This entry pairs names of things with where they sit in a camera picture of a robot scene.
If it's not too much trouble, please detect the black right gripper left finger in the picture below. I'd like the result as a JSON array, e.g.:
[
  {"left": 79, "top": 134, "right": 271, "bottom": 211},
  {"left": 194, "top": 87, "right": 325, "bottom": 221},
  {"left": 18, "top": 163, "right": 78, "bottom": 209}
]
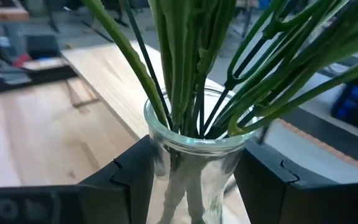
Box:
[{"left": 0, "top": 134, "right": 155, "bottom": 224}]

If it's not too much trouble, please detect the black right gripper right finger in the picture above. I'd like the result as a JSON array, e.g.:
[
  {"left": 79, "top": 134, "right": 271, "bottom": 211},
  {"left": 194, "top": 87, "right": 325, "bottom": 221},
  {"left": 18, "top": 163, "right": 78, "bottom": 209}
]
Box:
[{"left": 233, "top": 141, "right": 358, "bottom": 224}]

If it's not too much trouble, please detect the clear glass vase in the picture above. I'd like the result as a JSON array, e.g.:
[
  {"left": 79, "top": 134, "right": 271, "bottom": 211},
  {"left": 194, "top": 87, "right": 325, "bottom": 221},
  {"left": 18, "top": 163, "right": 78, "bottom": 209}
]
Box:
[{"left": 143, "top": 86, "right": 262, "bottom": 224}]

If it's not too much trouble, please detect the black floor mat striped edge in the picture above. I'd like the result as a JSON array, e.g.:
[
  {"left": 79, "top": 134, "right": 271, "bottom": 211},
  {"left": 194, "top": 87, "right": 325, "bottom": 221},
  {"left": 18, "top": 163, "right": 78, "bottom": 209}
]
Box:
[{"left": 278, "top": 102, "right": 358, "bottom": 180}]

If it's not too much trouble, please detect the distant wooden table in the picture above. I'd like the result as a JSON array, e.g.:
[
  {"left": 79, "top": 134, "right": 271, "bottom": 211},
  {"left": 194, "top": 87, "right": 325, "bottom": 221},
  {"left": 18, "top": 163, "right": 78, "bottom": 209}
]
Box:
[{"left": 0, "top": 0, "right": 30, "bottom": 23}]

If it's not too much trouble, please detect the wooden shelf with black frame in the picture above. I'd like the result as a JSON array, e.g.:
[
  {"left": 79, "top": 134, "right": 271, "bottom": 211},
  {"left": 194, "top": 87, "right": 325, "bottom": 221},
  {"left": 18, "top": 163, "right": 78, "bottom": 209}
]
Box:
[{"left": 60, "top": 40, "right": 254, "bottom": 224}]

